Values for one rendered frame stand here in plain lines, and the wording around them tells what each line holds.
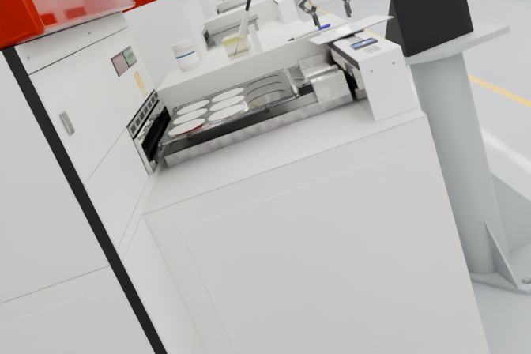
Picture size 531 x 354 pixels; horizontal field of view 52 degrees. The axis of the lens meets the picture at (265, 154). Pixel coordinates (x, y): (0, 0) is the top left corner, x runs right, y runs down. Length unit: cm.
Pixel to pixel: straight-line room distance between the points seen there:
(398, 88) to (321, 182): 26
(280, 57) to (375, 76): 57
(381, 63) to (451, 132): 66
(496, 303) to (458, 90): 69
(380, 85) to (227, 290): 56
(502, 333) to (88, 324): 121
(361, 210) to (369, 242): 8
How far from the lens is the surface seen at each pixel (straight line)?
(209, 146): 141
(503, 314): 191
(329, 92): 136
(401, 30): 167
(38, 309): 111
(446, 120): 178
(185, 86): 172
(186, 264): 124
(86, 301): 107
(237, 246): 121
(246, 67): 171
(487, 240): 198
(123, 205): 111
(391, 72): 119
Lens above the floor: 120
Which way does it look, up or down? 18 degrees down
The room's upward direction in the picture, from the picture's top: 21 degrees counter-clockwise
